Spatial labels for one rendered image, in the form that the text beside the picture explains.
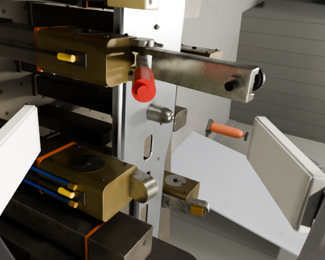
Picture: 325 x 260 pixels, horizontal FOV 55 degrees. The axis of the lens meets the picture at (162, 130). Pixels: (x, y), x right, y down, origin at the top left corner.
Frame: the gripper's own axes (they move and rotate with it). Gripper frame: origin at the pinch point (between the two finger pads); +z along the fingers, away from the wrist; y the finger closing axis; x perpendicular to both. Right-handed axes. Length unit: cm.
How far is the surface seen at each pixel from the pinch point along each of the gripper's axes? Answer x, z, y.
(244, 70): 1.5, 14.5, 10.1
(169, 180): -38, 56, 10
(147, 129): -16.1, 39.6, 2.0
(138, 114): -12.0, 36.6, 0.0
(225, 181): -160, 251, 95
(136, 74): 0.8, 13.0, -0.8
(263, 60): -64, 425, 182
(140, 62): 0.7, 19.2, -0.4
